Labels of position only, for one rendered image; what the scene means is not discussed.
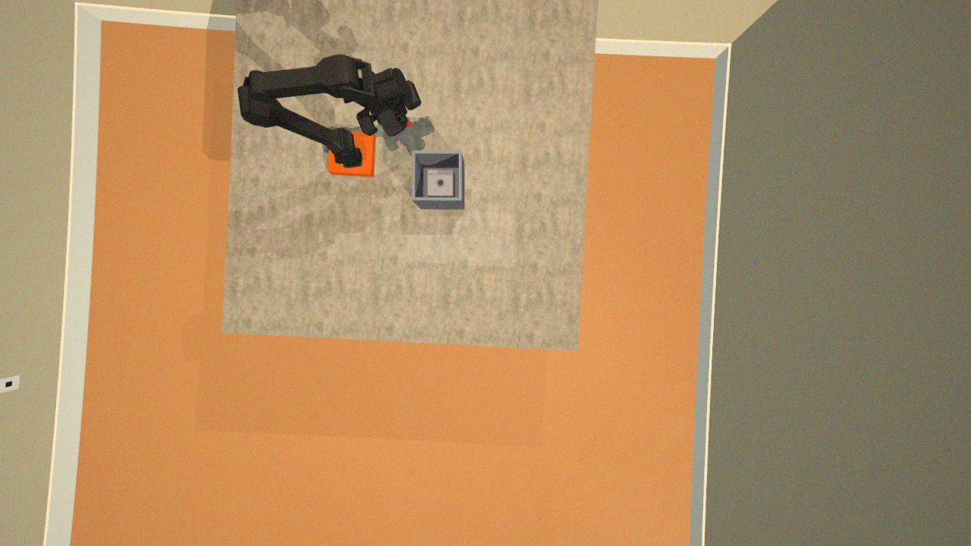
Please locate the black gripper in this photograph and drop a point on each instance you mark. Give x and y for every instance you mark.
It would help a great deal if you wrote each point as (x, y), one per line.
(410, 101)

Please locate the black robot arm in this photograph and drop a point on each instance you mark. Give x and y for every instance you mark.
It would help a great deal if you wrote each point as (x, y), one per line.
(336, 75)

